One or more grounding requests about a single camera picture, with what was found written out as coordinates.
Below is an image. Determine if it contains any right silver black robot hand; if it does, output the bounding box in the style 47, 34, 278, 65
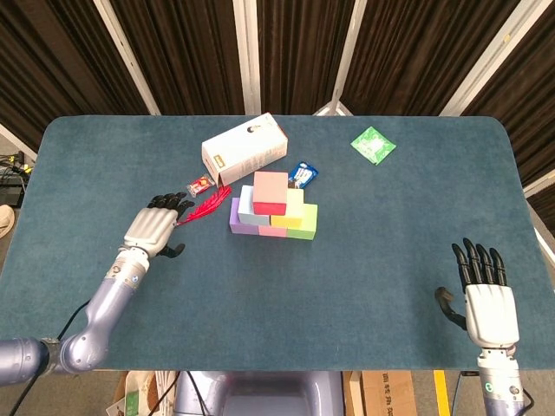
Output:
434, 237, 521, 349

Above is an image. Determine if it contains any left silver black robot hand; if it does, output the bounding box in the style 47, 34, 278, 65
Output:
122, 191, 196, 259

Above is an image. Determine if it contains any purple foam cube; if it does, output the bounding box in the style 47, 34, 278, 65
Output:
228, 197, 262, 237

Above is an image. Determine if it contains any light blue foam cube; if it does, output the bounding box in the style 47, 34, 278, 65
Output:
237, 184, 272, 228

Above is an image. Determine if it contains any red foam cube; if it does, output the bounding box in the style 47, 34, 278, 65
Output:
252, 171, 290, 217

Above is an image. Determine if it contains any yellow foam cube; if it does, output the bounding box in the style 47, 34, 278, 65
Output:
269, 188, 305, 230

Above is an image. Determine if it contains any green foam cube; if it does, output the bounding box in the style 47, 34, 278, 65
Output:
286, 202, 319, 241

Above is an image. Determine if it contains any red feather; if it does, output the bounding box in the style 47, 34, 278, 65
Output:
175, 185, 233, 227

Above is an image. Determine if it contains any small red candy packet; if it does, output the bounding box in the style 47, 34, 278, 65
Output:
186, 173, 215, 198

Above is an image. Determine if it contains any teal table cloth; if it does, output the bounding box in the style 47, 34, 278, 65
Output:
0, 114, 555, 373

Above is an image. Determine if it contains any white cardboard carton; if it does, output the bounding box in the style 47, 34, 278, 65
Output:
200, 112, 290, 188

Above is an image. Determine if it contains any brown cardboard box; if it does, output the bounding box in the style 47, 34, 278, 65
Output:
342, 370, 418, 416

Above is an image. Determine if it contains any black electronics box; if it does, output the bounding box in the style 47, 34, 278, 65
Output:
0, 171, 27, 207

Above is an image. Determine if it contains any straw hat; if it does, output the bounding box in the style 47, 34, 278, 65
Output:
0, 205, 17, 239

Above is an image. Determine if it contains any blue cookie packet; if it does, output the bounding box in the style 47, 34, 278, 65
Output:
286, 161, 320, 190

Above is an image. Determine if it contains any white paper bag green print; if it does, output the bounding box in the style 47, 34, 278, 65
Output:
106, 371, 179, 416

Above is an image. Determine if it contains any dark brown curtain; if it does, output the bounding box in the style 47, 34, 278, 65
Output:
0, 0, 555, 187

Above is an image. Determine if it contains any blue-grey robot torso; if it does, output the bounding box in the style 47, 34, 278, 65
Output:
173, 370, 346, 416

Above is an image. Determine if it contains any green sachet packet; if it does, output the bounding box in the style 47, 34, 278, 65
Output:
349, 126, 397, 167

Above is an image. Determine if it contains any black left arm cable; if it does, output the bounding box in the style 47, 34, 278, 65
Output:
8, 298, 95, 416

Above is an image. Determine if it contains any white frame pole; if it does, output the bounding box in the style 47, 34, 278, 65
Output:
311, 0, 369, 117
232, 0, 262, 116
439, 0, 533, 117
93, 0, 161, 116

